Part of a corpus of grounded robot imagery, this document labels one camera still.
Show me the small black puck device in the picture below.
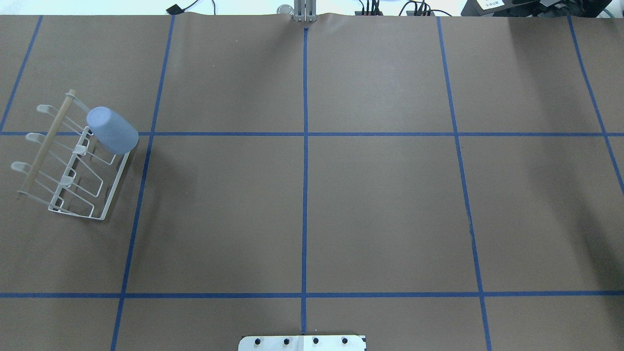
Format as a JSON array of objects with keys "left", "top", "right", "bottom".
[{"left": 166, "top": 4, "right": 185, "bottom": 16}]

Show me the white wire cup rack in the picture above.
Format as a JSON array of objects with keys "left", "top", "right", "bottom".
[{"left": 11, "top": 89, "right": 138, "bottom": 221}]

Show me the white camera pole base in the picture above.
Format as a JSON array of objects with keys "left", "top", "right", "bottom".
[{"left": 238, "top": 334, "right": 367, "bottom": 351}]

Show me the blue plastic cup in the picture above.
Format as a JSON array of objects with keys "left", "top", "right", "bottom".
[{"left": 86, "top": 106, "right": 139, "bottom": 154}]

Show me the aluminium frame post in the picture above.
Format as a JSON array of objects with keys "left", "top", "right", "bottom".
[{"left": 292, "top": 0, "right": 318, "bottom": 23}]

